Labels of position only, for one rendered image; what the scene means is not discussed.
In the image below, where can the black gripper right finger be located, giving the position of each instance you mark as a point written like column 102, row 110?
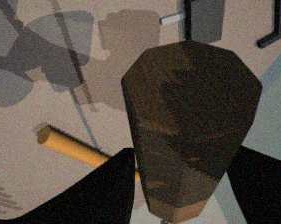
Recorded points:
column 256, row 184

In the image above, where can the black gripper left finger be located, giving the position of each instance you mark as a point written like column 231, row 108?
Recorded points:
column 104, row 196

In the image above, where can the black l-shaped rod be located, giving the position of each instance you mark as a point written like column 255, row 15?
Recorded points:
column 276, row 35

